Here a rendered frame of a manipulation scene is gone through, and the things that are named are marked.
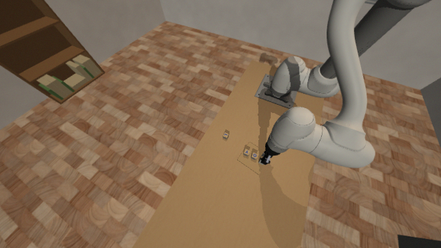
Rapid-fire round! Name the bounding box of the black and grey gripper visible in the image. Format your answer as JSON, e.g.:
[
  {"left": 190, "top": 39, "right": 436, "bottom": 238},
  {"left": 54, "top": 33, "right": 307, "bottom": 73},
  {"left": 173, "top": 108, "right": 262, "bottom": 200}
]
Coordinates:
[{"left": 258, "top": 142, "right": 280, "bottom": 165}]

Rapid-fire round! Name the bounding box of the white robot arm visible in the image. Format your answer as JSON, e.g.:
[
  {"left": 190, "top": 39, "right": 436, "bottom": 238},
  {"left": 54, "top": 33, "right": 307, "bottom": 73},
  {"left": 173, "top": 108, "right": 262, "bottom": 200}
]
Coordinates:
[{"left": 263, "top": 0, "right": 431, "bottom": 168}]

